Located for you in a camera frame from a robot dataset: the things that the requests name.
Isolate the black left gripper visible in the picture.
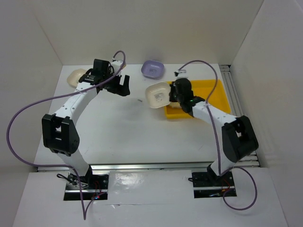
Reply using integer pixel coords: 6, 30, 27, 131
102, 70, 130, 96

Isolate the yellow panda plate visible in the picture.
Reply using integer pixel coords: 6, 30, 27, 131
169, 102, 181, 109

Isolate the cream panda plate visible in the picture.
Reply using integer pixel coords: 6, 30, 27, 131
145, 82, 170, 109
67, 69, 87, 88

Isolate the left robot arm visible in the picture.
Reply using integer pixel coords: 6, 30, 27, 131
42, 59, 130, 189

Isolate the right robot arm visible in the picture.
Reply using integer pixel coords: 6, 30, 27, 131
169, 78, 258, 185

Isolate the yellow plastic bin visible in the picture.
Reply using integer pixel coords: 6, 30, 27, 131
164, 79, 231, 120

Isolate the purple panda plate back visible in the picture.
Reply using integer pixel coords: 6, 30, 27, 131
141, 60, 165, 79

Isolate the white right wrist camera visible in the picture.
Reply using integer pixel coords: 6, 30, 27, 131
174, 70, 188, 82

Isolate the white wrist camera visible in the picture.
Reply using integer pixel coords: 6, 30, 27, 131
111, 60, 126, 76
174, 70, 188, 82

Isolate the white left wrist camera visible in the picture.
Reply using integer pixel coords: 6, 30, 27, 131
111, 60, 126, 76

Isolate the aluminium mounting rail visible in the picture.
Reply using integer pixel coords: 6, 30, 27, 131
35, 160, 220, 173

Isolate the aluminium side rail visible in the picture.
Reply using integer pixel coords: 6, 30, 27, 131
219, 65, 260, 167

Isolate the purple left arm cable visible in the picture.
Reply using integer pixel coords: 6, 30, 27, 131
6, 50, 127, 221

